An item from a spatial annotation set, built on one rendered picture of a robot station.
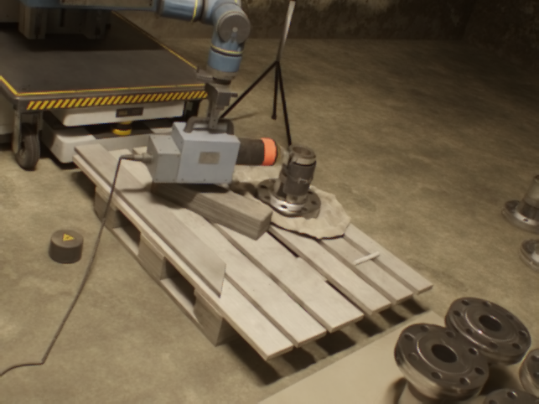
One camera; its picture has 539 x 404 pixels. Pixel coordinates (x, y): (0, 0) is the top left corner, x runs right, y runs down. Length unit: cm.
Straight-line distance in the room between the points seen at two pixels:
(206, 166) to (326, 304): 62
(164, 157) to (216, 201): 26
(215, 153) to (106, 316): 65
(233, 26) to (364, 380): 117
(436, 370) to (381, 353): 40
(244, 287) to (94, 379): 53
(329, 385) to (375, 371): 18
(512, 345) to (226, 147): 111
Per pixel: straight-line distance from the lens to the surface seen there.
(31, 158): 270
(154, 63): 312
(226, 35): 208
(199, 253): 211
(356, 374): 209
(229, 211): 228
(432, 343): 192
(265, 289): 206
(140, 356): 195
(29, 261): 226
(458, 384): 184
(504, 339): 209
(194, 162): 222
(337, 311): 208
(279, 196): 246
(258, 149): 231
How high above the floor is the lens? 135
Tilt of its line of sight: 28 degrees down
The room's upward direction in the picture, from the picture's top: 15 degrees clockwise
